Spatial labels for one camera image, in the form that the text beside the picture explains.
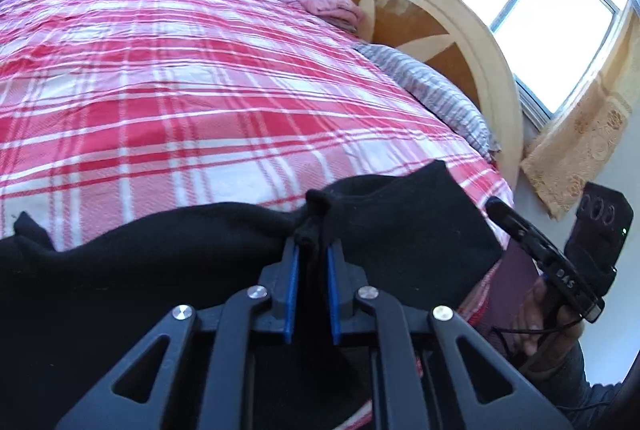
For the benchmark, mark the person's right forearm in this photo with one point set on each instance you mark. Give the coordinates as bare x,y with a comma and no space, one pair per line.
575,390

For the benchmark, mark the black pants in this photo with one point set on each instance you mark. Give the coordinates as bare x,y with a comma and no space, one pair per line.
150,270

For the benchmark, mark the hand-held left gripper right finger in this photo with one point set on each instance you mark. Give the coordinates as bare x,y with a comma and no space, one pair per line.
334,292

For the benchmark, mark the person's right hand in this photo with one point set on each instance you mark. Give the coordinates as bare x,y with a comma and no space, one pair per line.
537,320

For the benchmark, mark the yellow patterned curtain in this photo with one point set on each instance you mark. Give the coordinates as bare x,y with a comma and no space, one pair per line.
585,139

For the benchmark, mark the bed with red plaid sheet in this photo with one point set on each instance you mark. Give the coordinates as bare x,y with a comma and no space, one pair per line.
200,84

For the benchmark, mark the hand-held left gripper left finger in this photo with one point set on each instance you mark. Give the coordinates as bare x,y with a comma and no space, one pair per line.
294,282

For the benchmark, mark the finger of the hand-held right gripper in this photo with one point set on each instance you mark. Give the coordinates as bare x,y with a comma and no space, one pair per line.
515,227

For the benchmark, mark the cream and wood headboard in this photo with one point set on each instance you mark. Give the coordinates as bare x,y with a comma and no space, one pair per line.
405,19

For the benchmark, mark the striped pillow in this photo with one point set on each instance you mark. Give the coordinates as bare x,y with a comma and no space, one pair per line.
435,94

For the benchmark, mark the large sliding window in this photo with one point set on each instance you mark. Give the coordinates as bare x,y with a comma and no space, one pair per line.
550,34

